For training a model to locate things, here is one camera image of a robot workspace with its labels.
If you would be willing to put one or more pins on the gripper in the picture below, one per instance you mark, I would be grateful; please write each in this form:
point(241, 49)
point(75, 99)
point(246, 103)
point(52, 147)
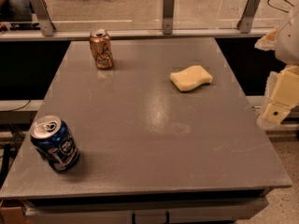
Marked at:
point(290, 42)

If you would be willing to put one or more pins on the yellow sponge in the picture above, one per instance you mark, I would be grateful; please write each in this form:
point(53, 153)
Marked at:
point(191, 78)

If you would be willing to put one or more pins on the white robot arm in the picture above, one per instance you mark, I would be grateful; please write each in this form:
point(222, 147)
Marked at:
point(284, 41)

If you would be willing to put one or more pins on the orange soda can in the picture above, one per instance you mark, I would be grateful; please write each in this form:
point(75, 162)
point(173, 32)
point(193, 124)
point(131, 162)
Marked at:
point(101, 49)

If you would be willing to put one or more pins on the blue soda can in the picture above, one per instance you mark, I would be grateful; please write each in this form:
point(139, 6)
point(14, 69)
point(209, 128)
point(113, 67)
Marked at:
point(54, 142)

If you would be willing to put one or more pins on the seated person in jeans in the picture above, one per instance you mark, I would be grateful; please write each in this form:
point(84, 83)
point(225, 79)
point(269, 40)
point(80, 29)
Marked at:
point(15, 10)

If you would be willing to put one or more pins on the metal barrier rail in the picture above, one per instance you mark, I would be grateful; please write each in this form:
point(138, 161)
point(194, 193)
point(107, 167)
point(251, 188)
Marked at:
point(36, 35)

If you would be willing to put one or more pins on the right metal bracket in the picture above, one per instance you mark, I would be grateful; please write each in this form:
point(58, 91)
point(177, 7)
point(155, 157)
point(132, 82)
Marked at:
point(245, 23)

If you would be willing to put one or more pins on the metal bracket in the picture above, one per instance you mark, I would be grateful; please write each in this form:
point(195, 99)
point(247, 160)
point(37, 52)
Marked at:
point(245, 23)
point(40, 9)
point(168, 14)

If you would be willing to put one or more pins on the middle metal bracket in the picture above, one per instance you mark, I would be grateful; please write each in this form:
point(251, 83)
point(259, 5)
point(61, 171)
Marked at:
point(168, 14)

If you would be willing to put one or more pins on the left metal bracket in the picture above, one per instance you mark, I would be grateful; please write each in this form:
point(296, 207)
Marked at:
point(40, 9)

